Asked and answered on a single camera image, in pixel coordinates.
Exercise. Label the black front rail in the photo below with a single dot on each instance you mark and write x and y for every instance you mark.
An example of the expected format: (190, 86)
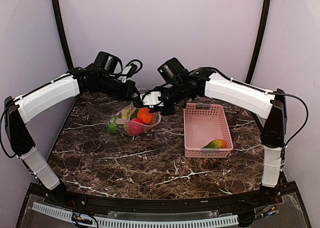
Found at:
(244, 204)

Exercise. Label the green toy bell pepper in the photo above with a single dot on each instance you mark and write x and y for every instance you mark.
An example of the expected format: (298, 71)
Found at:
(134, 114)

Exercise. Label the pink perforated plastic basket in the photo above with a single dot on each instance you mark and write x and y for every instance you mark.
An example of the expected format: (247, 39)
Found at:
(202, 124)

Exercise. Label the yellow toy lemon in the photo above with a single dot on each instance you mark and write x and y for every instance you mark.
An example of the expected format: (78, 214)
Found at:
(126, 112)

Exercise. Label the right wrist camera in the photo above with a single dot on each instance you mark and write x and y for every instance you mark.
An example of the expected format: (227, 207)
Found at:
(151, 99)

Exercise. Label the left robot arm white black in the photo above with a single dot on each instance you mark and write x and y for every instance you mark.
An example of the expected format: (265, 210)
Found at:
(105, 75)

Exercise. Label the black frame post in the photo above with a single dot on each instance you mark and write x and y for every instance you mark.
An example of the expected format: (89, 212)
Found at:
(258, 41)
(62, 34)

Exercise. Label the orange green toy mango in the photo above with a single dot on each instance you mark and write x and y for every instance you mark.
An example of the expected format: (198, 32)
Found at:
(216, 144)

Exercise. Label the right black frame post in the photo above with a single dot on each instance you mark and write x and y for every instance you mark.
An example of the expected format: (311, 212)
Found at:
(258, 41)

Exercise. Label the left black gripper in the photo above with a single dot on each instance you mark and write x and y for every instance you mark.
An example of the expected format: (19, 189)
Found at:
(131, 86)

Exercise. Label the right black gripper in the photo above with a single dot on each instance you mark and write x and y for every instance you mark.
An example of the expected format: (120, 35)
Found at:
(170, 111)

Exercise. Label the white slotted cable duct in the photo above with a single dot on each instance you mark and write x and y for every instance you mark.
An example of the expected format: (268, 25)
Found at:
(138, 220)

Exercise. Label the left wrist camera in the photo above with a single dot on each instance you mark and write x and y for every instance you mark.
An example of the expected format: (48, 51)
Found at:
(132, 68)

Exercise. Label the left black frame post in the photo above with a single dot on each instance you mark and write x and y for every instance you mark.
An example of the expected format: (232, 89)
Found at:
(62, 34)

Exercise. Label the red toy apple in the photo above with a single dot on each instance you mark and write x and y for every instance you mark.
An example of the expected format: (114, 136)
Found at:
(135, 127)

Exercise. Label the clear zip top bag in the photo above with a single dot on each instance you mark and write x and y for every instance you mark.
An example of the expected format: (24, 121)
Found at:
(122, 122)

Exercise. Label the green toy cabbage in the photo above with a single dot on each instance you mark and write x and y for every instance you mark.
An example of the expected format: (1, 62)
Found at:
(112, 125)

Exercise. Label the orange toy fruit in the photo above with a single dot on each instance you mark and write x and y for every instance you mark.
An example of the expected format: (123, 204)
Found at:
(145, 115)

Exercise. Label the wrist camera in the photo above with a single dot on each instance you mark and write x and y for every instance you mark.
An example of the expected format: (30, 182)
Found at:
(132, 68)
(151, 99)

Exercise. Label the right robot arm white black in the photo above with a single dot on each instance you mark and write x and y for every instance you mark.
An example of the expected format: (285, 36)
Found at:
(181, 84)

